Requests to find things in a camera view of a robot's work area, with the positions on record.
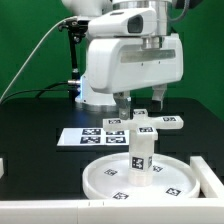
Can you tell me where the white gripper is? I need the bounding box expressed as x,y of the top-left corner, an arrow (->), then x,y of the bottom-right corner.
87,34 -> 183,120

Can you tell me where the white cross-shaped table base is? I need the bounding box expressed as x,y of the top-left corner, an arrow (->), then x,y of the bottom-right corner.
103,109 -> 184,132

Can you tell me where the white round table top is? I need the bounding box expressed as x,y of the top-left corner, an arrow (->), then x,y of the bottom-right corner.
82,153 -> 200,201

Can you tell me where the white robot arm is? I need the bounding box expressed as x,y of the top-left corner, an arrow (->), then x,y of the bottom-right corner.
61,0 -> 203,119

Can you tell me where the white marker sheet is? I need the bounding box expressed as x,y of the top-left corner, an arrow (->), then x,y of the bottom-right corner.
57,128 -> 129,146

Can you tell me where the white L-shaped corner fence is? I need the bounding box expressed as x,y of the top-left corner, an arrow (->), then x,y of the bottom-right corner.
0,156 -> 224,224

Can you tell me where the white block at left edge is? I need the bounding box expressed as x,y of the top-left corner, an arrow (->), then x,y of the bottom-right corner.
0,158 -> 4,179

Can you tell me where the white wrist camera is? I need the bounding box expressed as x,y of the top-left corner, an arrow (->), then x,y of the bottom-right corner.
88,7 -> 157,37

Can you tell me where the black camera on stand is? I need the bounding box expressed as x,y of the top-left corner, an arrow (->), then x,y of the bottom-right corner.
58,16 -> 89,101

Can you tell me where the black cable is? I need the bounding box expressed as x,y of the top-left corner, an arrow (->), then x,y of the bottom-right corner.
0,81 -> 72,106

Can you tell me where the white cable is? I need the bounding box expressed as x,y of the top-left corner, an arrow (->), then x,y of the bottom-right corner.
0,15 -> 78,103

